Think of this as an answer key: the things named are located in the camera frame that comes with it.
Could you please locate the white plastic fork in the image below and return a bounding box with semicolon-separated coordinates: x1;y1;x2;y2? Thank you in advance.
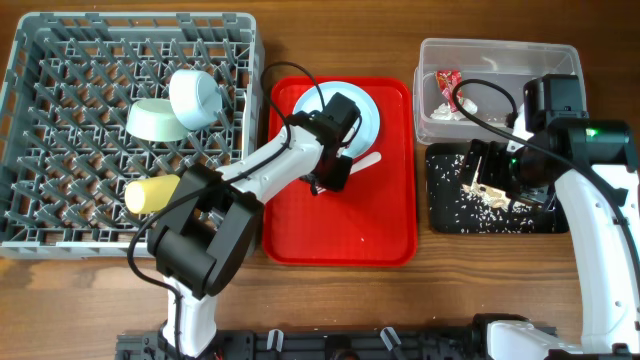
350;152;382;174

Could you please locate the light blue plate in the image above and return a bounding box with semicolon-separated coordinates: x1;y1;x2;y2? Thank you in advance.
287;81;381;159

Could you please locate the rice and peanut shell waste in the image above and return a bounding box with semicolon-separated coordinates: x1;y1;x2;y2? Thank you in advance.
430;153;551;235

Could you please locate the white napkin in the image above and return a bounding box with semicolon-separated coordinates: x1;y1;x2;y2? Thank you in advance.
430;98;478;121

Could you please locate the red snack wrapper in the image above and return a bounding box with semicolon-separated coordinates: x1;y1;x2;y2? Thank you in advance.
436;70;462;113

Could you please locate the light blue bowl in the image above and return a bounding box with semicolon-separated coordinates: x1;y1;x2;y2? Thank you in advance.
169;69;223;131

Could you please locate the green bowl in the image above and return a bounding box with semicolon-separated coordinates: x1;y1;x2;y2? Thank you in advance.
126;98;190;142

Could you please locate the yellow cup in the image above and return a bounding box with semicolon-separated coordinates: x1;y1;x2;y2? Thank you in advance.
124;175;180;214

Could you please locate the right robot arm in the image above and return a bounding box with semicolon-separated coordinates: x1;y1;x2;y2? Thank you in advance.
460;74;639;359

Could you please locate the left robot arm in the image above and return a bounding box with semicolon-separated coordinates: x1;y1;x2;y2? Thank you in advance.
147;93;362;358

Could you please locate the grey dishwasher rack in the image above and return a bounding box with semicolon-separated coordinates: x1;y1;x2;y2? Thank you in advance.
1;12;264;259

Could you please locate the black tray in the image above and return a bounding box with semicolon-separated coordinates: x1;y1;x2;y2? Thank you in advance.
424;142;573;235

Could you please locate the red plastic tray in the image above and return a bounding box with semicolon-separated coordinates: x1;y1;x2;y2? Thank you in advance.
262;76;417;267

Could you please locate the clear plastic bin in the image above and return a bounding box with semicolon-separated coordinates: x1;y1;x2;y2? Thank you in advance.
413;38;584;145

